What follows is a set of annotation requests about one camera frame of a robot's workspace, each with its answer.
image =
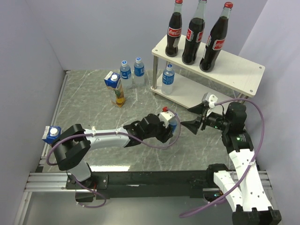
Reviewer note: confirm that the black base beam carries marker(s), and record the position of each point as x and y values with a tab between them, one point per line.
108	185

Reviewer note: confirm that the water bottle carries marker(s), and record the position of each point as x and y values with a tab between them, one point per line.
174	125
139	72
126	76
168	80

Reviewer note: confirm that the blue juice carton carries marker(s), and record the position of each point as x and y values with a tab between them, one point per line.
113	84

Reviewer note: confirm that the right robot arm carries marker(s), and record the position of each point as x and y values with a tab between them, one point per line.
246	197

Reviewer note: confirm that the aluminium rail frame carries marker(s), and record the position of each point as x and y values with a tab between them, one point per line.
39	181

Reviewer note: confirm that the dark juice carton near left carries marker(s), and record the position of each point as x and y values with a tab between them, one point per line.
51	133

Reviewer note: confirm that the cola bottle shelved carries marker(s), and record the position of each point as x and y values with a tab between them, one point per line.
174	30
216	39
194	34

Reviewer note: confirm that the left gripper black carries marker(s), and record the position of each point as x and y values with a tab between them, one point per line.
166	133

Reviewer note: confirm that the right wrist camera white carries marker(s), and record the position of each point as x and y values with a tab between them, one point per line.
209	100

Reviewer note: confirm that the wooden two-tier shelf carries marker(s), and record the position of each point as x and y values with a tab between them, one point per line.
231	71

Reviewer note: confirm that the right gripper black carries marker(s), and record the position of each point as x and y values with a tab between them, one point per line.
193	125

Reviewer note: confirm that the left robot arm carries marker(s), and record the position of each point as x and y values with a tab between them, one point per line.
71	146

